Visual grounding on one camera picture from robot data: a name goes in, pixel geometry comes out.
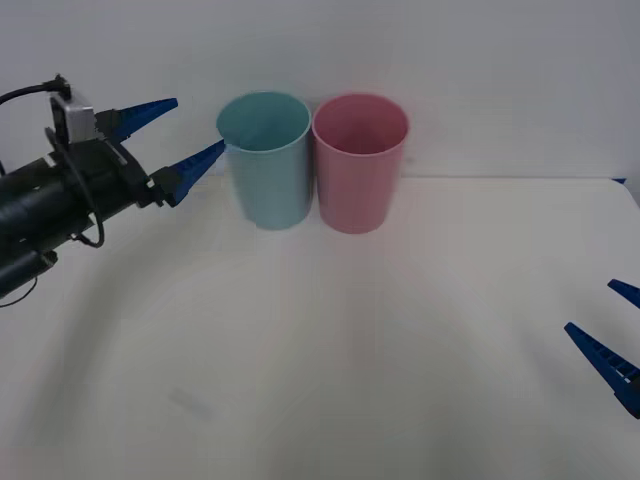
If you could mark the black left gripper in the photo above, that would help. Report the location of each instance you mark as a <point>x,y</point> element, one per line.
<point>117,180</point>

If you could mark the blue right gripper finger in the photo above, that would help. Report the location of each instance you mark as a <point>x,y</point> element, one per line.
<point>600,355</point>
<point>627,291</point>

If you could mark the silver and black left arm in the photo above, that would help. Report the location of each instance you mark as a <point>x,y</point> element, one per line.
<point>35,205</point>

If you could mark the pale blue waste bin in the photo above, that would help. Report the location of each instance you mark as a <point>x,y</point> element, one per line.
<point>272,190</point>

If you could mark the pink waste bin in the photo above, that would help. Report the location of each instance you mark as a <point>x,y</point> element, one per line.
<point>355,195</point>

